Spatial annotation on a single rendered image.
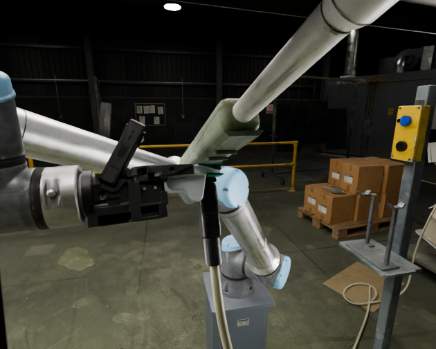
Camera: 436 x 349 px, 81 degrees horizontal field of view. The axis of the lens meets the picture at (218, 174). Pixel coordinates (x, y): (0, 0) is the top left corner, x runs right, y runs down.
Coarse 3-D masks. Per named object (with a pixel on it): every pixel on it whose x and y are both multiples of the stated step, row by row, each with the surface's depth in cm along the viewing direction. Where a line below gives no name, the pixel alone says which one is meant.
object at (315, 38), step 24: (336, 0) 13; (360, 0) 12; (384, 0) 12; (312, 24) 15; (336, 24) 14; (360, 24) 13; (288, 48) 17; (312, 48) 16; (264, 72) 20; (288, 72) 18; (264, 96) 22; (216, 120) 29; (240, 120) 27; (192, 144) 43; (216, 144) 31; (240, 144) 31; (216, 192) 44; (216, 216) 43; (216, 240) 43; (216, 264) 42
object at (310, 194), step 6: (306, 186) 370; (312, 186) 364; (318, 186) 364; (324, 186) 364; (330, 186) 364; (306, 192) 371; (312, 192) 359; (306, 198) 372; (312, 198) 360; (306, 204) 374; (312, 204) 361; (312, 210) 362
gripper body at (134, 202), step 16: (128, 176) 38; (144, 176) 39; (96, 192) 38; (112, 192) 39; (128, 192) 40; (144, 192) 39; (160, 192) 39; (96, 208) 37; (112, 208) 38; (128, 208) 39; (144, 208) 39; (160, 208) 38; (96, 224) 37; (112, 224) 41
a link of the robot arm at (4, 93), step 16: (0, 80) 31; (0, 96) 31; (0, 112) 31; (16, 112) 34; (0, 128) 31; (16, 128) 34; (0, 144) 32; (16, 144) 34; (0, 160) 32; (16, 160) 34
